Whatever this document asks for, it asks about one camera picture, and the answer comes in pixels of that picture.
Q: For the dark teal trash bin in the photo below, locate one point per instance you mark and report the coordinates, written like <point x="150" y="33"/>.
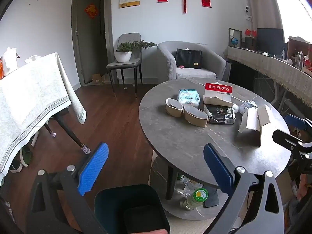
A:
<point x="117" y="199"/>

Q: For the black handbag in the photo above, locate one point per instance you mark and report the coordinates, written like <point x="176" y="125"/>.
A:
<point x="189" y="58"/>

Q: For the small cardboard box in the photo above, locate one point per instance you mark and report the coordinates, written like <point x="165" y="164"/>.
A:
<point x="97" y="78"/>

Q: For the dark wooden dining table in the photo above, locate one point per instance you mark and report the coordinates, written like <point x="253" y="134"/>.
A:
<point x="70" y="134"/>

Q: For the white security camera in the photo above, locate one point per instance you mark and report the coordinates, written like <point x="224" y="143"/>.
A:
<point x="247" y="12"/>

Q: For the potted plant white pot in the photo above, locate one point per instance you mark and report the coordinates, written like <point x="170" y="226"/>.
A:
<point x="123" y="56"/>

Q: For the clear plastic bottle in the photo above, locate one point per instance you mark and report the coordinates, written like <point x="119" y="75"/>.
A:
<point x="189" y="187"/>

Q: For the white paper ball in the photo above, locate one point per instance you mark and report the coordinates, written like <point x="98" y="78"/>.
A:
<point x="247" y="106"/>

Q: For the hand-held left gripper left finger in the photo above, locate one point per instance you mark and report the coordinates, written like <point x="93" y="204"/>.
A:
<point x="93" y="168"/>

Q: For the white kettle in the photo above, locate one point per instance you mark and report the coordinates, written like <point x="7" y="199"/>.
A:
<point x="9" y="63"/>

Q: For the wet wipes packet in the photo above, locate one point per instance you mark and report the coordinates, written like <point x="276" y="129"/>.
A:
<point x="187" y="97"/>

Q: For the brown paper bowl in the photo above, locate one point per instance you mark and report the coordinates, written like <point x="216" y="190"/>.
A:
<point x="173" y="111"/>
<point x="195" y="120"/>

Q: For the small globe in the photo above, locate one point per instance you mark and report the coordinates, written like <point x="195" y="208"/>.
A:
<point x="234" y="41"/>

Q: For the black monitor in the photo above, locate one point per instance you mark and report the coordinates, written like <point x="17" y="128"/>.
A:
<point x="269" y="39"/>

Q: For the orange box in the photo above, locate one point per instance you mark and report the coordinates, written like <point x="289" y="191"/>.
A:
<point x="1" y="70"/>

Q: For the sideboard with lace cloth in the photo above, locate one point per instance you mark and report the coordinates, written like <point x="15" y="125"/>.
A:
<point x="273" y="70"/>

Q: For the red door ornament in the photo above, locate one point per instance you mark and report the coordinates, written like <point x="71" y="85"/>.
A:
<point x="91" y="11"/>

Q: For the large brown cardboard box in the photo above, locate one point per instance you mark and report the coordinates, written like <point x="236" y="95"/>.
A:
<point x="296" y="46"/>

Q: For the round grey stone table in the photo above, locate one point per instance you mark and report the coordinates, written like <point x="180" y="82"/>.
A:
<point x="185" y="146"/>

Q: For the person's right forearm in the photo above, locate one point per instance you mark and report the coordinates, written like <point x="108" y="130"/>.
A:
<point x="304" y="185"/>

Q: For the picture frame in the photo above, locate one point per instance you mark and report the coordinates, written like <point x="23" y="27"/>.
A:
<point x="237" y="33"/>

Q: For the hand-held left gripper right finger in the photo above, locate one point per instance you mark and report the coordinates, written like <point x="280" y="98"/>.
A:
<point x="218" y="168"/>

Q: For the green and white shoe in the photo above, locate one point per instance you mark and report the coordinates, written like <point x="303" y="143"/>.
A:
<point x="25" y="154"/>
<point x="15" y="167"/>

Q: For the black foil packet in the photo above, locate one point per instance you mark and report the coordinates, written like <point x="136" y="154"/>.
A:
<point x="219" y="114"/>

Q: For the white patterned tablecloth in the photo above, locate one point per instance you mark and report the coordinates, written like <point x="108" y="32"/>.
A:
<point x="31" y="97"/>

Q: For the grey door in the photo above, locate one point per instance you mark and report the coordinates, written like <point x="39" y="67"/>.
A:
<point x="90" y="41"/>

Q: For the window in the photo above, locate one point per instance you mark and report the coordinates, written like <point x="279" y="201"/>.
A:
<point x="292" y="7"/>

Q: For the red and white tissue box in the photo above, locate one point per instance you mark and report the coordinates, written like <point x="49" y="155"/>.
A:
<point x="218" y="95"/>

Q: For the green cap plastic bottle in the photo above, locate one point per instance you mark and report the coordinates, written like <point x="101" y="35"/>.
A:
<point x="195" y="198"/>

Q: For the torn cardboard box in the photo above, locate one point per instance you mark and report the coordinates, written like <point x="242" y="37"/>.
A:
<point x="265" y="124"/>

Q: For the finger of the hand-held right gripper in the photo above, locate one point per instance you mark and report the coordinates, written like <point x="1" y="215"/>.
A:
<point x="295" y="121"/>
<point x="285" y="137"/>

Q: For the black flat object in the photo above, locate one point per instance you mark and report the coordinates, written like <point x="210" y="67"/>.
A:
<point x="211" y="198"/>

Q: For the grey dining chair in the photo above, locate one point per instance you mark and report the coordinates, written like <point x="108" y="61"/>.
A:
<point x="123" y="64"/>

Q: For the grey armchair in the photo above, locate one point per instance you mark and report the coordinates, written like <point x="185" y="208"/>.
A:
<point x="168" y="61"/>

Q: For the small red flags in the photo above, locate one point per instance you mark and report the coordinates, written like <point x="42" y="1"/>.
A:
<point x="250" y="32"/>

